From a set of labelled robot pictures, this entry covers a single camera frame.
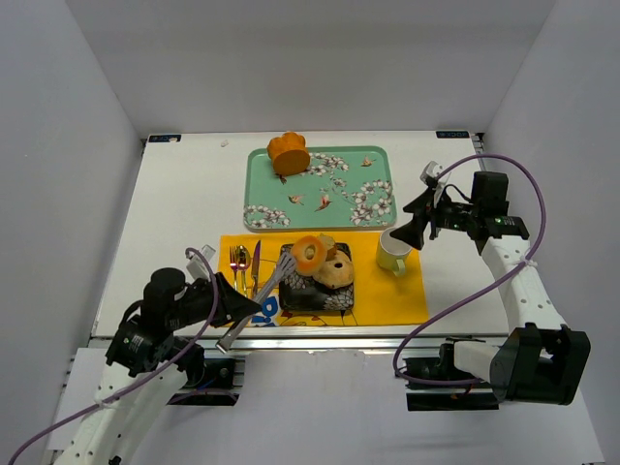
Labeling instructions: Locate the golden plain bagel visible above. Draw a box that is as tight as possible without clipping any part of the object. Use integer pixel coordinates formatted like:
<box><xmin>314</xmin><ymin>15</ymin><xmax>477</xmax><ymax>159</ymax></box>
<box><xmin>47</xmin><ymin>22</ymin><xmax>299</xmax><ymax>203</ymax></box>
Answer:
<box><xmin>290</xmin><ymin>235</ymin><xmax>327</xmax><ymax>276</ymax></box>

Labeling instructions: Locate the brown bread slice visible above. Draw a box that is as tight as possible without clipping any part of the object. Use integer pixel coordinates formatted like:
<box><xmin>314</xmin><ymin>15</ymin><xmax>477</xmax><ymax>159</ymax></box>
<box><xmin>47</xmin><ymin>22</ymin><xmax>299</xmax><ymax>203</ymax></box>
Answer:
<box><xmin>318</xmin><ymin>233</ymin><xmax>337</xmax><ymax>262</ymax></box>

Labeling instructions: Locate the speckled raisin bagel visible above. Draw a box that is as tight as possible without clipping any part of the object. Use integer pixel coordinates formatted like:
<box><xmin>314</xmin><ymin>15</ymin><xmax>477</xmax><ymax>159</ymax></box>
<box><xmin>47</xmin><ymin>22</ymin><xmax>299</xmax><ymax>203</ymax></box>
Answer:
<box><xmin>312</xmin><ymin>250</ymin><xmax>355</xmax><ymax>290</ymax></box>

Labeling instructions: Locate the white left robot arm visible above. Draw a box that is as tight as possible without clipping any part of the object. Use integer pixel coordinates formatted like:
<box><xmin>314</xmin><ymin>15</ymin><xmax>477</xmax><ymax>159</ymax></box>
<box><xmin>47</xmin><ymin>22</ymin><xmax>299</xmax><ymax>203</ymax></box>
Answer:
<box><xmin>58</xmin><ymin>248</ymin><xmax>397</xmax><ymax>464</ymax></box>

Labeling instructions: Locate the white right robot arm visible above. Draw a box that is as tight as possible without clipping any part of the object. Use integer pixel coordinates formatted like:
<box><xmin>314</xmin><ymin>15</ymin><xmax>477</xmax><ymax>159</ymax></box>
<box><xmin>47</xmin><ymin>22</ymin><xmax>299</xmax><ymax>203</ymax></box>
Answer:
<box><xmin>391</xmin><ymin>162</ymin><xmax>591</xmax><ymax>405</ymax></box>

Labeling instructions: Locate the white and green mug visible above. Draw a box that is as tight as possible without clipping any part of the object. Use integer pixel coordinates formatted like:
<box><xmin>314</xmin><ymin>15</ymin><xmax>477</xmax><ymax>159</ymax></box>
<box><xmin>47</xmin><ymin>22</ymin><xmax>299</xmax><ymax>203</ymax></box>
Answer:
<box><xmin>376</xmin><ymin>227</ymin><xmax>413</xmax><ymax>277</ymax></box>

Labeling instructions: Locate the black floral square plate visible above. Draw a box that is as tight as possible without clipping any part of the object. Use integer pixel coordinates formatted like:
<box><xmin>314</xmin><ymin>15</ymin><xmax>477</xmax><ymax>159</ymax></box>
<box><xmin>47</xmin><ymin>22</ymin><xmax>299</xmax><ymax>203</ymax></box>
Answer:
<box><xmin>279</xmin><ymin>242</ymin><xmax>355</xmax><ymax>313</ymax></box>

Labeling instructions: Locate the iridescent table knife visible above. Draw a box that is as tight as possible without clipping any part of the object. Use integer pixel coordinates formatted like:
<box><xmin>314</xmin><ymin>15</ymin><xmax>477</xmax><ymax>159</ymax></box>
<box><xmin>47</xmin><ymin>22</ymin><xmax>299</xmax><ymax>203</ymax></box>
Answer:
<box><xmin>251</xmin><ymin>239</ymin><xmax>262</xmax><ymax>299</ymax></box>

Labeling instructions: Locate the yellow printed placemat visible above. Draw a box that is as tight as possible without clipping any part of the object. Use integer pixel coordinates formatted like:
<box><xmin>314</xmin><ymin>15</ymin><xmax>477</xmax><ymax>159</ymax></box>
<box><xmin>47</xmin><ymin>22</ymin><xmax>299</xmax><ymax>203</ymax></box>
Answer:
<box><xmin>218</xmin><ymin>231</ymin><xmax>429</xmax><ymax>327</ymax></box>

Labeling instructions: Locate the iridescent spoon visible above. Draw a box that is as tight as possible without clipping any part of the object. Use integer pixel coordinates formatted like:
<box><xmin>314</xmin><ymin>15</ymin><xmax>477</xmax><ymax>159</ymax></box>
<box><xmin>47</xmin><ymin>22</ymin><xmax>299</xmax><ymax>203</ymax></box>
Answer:
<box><xmin>237</xmin><ymin>245</ymin><xmax>251</xmax><ymax>296</ymax></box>

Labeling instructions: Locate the iridescent fork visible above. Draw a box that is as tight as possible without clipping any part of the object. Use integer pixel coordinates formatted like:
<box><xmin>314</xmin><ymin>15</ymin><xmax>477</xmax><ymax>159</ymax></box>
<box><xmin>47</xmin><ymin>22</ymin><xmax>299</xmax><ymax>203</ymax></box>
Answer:
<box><xmin>229</xmin><ymin>246</ymin><xmax>239</xmax><ymax>291</ymax></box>

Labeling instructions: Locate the mint floral serving tray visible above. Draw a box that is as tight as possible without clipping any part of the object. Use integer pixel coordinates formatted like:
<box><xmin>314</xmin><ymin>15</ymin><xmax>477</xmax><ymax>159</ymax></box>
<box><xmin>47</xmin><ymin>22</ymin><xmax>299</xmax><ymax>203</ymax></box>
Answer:
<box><xmin>243</xmin><ymin>145</ymin><xmax>397</xmax><ymax>232</ymax></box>

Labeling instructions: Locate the blue label right corner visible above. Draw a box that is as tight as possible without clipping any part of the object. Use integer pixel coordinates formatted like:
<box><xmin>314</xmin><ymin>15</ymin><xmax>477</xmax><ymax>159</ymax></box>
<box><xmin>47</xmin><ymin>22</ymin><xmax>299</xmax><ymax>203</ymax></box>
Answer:
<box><xmin>435</xmin><ymin>130</ymin><xmax>471</xmax><ymax>140</ymax></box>

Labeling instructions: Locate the blue label corner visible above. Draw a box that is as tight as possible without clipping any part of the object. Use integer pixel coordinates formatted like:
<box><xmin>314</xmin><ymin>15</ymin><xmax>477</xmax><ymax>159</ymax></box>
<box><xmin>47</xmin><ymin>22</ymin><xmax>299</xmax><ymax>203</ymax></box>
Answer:
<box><xmin>435</xmin><ymin>130</ymin><xmax>471</xmax><ymax>140</ymax></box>
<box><xmin>147</xmin><ymin>134</ymin><xmax>181</xmax><ymax>143</ymax></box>

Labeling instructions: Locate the orange brioche loaf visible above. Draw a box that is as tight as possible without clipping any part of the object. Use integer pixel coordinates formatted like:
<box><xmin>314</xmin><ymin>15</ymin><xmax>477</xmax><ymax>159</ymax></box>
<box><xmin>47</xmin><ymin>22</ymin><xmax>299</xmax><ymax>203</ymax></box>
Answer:
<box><xmin>267</xmin><ymin>132</ymin><xmax>311</xmax><ymax>176</ymax></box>

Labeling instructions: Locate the blue label left corner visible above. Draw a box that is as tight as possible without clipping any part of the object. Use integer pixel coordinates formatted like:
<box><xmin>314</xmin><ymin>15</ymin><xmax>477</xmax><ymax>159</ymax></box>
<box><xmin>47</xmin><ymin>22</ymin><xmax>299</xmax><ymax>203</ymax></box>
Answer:
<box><xmin>147</xmin><ymin>134</ymin><xmax>181</xmax><ymax>143</ymax></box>

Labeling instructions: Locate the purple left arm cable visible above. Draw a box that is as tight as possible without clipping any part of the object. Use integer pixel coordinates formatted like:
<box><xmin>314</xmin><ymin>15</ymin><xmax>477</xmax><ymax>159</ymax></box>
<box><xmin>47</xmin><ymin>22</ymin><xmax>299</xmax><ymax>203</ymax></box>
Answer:
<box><xmin>4</xmin><ymin>246</ymin><xmax>233</xmax><ymax>465</ymax></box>

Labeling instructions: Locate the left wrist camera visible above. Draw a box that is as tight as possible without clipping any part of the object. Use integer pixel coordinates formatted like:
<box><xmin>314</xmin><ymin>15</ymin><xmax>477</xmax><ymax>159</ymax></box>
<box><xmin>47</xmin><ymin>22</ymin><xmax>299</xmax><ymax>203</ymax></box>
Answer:
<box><xmin>185</xmin><ymin>244</ymin><xmax>215</xmax><ymax>280</ymax></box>

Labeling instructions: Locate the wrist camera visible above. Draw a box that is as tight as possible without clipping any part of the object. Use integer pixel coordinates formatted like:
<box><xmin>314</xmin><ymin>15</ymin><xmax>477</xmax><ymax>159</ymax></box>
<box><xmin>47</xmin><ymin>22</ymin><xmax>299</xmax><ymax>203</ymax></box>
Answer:
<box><xmin>419</xmin><ymin>161</ymin><xmax>443</xmax><ymax>188</ymax></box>
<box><xmin>185</xmin><ymin>244</ymin><xmax>215</xmax><ymax>280</ymax></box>

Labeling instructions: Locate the aluminium table edge rail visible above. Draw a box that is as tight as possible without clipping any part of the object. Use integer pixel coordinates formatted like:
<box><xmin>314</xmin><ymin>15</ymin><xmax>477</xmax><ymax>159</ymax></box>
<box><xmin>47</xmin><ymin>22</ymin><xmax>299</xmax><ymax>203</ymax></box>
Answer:
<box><xmin>87</xmin><ymin>333</ymin><xmax>507</xmax><ymax>353</ymax></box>

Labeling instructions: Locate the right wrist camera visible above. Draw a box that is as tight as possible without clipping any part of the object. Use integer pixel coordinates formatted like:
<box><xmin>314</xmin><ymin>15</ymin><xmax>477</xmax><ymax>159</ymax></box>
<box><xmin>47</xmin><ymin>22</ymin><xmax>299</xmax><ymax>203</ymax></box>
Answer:
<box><xmin>419</xmin><ymin>161</ymin><xmax>443</xmax><ymax>188</ymax></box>

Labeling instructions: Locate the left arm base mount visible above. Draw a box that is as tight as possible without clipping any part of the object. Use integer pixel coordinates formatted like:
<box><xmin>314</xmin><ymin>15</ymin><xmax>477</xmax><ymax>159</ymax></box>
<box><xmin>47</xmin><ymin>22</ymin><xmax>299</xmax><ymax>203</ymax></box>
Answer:
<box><xmin>169</xmin><ymin>353</ymin><xmax>245</xmax><ymax>407</ymax></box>

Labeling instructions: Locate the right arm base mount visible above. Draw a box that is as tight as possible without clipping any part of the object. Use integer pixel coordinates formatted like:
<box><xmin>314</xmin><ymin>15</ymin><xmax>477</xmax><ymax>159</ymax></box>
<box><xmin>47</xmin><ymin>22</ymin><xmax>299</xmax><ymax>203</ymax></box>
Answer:
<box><xmin>402</xmin><ymin>337</ymin><xmax>499</xmax><ymax>412</ymax></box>

